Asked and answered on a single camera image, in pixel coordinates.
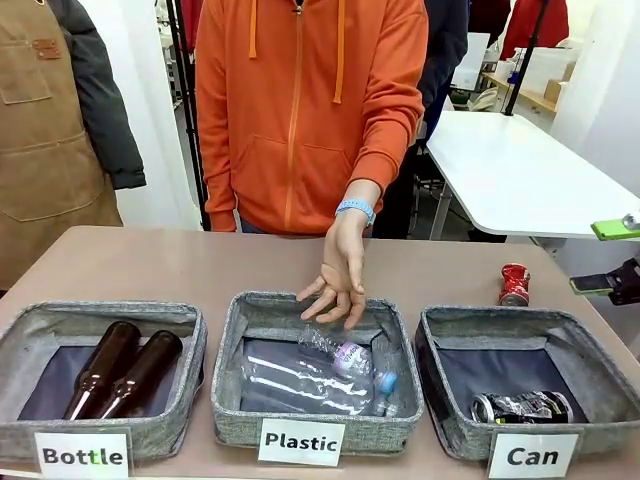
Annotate crushed black can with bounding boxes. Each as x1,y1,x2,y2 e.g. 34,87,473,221
471,389,575,426

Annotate crushed plastic bottle purple label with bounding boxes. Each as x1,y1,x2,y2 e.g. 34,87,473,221
297,323,400,397

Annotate large clear plastic bottle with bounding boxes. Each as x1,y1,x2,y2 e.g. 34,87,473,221
239,352,401,419

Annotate brown glass bottle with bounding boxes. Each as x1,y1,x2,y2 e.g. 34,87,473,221
94,329,185,420
62,320,143,421

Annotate person's left forearm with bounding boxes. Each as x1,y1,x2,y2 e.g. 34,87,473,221
343,178,385,207

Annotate crushed red can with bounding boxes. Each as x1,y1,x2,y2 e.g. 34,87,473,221
497,263,533,308

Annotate white Can label card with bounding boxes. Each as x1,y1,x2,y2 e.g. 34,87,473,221
487,432,580,480

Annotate grey fabric basket labelled Can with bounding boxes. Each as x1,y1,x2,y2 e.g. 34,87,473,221
414,304,640,462

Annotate grey fabric basket labelled Plastic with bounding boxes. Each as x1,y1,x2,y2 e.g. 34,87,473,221
210,291,425,457

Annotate grey fabric basket labelled Bottle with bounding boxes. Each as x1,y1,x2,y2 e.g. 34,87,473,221
0,299,209,462

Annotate person's left hand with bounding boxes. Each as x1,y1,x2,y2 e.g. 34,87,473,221
296,213,370,332

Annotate white table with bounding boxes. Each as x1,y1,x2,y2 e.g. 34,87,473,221
425,109,640,242

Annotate brown cardboard box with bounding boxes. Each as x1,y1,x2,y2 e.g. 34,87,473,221
543,64,575,104

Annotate wooden workbench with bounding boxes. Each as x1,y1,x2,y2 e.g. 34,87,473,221
482,72,557,119

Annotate black slanted pole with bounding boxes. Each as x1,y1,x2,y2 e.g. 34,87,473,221
503,0,551,117

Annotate beige cloth bundle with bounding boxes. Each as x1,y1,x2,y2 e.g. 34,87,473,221
469,88,501,114

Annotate white stacked boxes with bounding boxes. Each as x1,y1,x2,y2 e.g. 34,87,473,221
514,47,586,99

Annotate red jacket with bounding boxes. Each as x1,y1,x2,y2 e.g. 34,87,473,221
499,0,570,62

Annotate white box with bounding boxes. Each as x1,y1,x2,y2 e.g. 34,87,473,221
451,32,492,92

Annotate person in dark clothes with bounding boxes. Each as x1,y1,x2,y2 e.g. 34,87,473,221
372,0,470,240

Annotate light blue wristband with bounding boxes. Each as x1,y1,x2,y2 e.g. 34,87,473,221
333,198,376,230

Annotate white Plastic label card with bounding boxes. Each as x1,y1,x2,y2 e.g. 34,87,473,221
257,417,347,467

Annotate person in orange hoodie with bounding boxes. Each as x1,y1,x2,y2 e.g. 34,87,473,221
194,0,430,238

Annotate black tripod stand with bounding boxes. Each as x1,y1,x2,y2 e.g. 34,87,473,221
166,0,209,231

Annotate white Bottle label card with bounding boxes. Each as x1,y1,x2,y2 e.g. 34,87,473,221
33,430,132,480

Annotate person in brown apron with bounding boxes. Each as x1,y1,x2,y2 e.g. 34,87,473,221
0,0,148,297

